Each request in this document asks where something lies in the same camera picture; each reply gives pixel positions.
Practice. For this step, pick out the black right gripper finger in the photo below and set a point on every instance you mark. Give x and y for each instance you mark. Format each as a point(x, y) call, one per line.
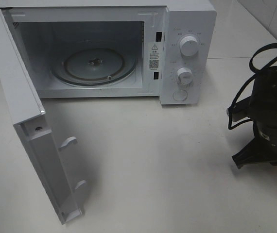
point(252, 153)

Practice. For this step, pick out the white microwave oven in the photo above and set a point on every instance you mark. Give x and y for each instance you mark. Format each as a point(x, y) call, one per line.
point(50, 28)

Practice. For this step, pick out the white warning label sticker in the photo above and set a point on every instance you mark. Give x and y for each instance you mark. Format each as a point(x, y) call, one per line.
point(154, 55)

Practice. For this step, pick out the white microwave knob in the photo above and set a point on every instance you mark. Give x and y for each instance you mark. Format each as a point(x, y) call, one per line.
point(184, 76)
point(189, 45)

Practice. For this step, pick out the white microwave door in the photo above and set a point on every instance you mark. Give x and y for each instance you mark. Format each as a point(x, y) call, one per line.
point(29, 121)

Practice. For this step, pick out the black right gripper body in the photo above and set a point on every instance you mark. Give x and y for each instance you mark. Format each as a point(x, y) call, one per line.
point(264, 145)

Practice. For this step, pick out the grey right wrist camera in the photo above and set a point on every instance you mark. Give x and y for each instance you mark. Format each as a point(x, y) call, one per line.
point(238, 111)

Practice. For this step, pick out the glass microwave turntable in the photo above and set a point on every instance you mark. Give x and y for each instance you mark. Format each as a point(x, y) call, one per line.
point(94, 67)

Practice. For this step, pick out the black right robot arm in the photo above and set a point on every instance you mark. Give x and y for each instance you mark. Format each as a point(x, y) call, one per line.
point(256, 101)

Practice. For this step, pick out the round microwave door button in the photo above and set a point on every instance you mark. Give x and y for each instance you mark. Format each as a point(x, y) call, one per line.
point(180, 95)

